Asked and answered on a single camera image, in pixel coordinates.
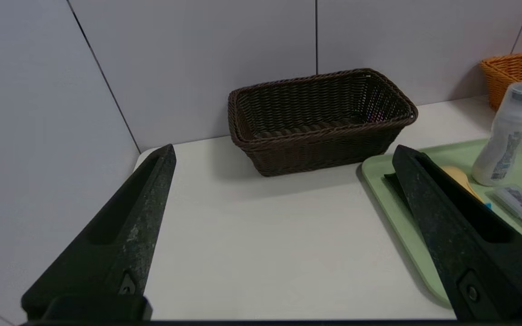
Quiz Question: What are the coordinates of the light green plastic tray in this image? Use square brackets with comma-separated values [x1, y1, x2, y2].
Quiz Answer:
[361, 128, 522, 305]

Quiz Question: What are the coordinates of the dark brown wicker basket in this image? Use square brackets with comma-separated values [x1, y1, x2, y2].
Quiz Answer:
[227, 68, 419, 177]

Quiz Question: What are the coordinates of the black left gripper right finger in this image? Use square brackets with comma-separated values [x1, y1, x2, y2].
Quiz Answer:
[392, 145, 522, 321]

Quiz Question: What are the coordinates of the black glasses case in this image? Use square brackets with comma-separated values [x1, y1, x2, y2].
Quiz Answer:
[383, 173, 413, 213]

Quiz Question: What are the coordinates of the translucent white plastic bottle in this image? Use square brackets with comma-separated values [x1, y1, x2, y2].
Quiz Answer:
[471, 82, 522, 187]

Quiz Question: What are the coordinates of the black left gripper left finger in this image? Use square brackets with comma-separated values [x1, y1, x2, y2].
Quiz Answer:
[21, 144, 177, 321]

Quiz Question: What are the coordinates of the wooden spoon with blue handle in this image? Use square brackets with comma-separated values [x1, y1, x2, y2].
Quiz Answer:
[440, 165, 493, 210]

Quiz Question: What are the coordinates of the orange wicker basket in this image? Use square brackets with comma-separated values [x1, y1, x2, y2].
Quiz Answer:
[478, 50, 522, 129]

